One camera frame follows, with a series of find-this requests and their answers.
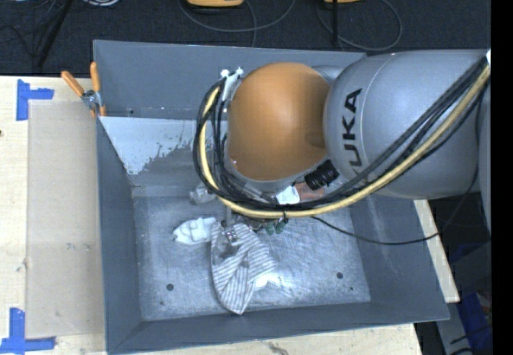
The brown cardboard board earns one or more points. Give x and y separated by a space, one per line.
60 205

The black cylinder on white bracket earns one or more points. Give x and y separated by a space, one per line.
320 175

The grey metal bin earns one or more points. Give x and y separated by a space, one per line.
168 249

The white grey striped cloth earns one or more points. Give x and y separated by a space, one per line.
236 277

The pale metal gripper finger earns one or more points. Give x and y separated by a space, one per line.
230 236

